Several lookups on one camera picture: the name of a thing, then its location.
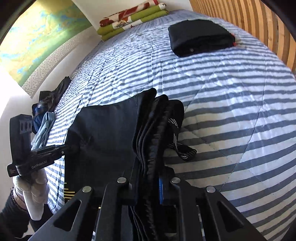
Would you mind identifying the black yellow-striped track pants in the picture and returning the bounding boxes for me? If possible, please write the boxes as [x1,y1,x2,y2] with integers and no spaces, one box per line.
[64,88,197,240]

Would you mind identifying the black sleeved left forearm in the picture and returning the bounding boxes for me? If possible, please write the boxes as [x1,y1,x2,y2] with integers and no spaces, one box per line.
[1,188,53,240]

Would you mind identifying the white gloved left hand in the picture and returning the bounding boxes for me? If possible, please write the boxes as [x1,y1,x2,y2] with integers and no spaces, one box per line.
[13,169,49,221]

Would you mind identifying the light blue shirt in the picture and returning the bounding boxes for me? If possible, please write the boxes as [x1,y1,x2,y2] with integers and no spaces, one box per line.
[31,112,55,150]

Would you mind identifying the dark jacket pile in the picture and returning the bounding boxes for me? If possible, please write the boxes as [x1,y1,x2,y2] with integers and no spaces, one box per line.
[32,76,71,134]

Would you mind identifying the blue white striped bedspread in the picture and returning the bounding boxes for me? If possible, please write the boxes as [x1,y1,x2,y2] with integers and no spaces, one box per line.
[47,10,295,240]

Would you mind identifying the red cream folded blanket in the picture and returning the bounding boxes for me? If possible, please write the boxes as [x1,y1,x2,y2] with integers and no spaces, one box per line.
[99,0,159,27]

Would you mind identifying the folded black garment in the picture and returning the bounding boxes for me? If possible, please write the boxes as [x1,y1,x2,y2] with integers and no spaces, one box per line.
[168,20,236,57]

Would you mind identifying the green folded blanket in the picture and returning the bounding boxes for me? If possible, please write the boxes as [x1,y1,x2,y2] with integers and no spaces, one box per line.
[97,2,169,41]

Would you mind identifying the wooden slatted bed rail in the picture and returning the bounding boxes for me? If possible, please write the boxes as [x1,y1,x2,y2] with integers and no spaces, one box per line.
[190,1,295,72]

